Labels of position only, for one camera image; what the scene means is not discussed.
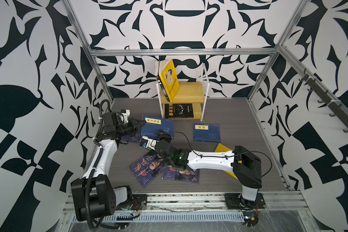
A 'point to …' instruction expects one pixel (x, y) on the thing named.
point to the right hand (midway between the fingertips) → (158, 131)
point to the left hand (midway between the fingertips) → (146, 119)
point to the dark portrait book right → (190, 176)
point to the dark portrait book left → (147, 169)
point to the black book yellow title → (178, 110)
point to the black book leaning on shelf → (160, 81)
